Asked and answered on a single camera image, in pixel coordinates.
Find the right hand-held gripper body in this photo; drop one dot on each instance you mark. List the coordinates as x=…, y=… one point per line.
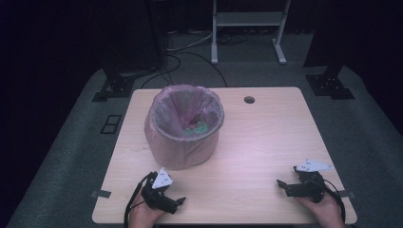
x=309, y=186

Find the bin with pink liner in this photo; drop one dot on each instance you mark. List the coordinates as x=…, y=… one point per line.
x=177, y=152

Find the red waste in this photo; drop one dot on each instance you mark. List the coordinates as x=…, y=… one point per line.
x=194, y=119

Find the black floor socket plate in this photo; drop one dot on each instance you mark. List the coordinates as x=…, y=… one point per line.
x=111, y=124

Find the black metal stand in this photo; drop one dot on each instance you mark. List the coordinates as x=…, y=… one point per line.
x=115, y=85
x=329, y=84

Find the person's right hand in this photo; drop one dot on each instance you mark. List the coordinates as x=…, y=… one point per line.
x=324, y=212

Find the grey table bracket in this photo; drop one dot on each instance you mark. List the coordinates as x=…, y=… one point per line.
x=347, y=194
x=101, y=193

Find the green waste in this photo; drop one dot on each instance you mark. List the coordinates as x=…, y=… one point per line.
x=197, y=129

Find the person's left hand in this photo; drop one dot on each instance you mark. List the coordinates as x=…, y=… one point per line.
x=142, y=215

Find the white metal stand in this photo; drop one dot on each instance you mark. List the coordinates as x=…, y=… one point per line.
x=248, y=19

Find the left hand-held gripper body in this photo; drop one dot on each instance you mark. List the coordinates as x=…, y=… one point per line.
x=157, y=193

